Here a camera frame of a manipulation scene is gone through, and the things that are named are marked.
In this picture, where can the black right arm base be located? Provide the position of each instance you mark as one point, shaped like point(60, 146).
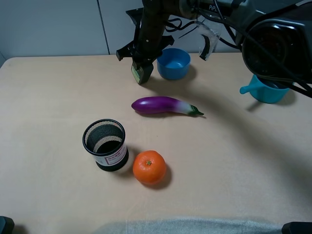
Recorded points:
point(297, 228)

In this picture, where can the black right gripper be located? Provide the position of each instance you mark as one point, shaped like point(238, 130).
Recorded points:
point(148, 41)

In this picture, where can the black mesh pen cup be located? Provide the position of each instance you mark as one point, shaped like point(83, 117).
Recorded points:
point(105, 141)

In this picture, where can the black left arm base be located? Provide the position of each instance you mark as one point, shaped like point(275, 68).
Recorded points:
point(6, 225)

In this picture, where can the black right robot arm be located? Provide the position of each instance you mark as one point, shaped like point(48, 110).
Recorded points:
point(274, 36)

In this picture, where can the blue plastic bowl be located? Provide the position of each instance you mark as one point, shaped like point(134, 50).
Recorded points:
point(173, 64)

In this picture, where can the grey cloth at table edge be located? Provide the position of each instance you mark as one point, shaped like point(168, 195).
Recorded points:
point(189, 226)

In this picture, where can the purple toy eggplant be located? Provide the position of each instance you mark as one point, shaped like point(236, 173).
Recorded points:
point(160, 104)

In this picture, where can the dark green pump bottle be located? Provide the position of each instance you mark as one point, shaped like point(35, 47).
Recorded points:
point(142, 76)

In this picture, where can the teal saucepan with handle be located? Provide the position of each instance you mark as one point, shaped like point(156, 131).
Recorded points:
point(265, 91)

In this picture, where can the orange mandarin fruit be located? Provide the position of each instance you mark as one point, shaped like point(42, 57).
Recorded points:
point(149, 167)

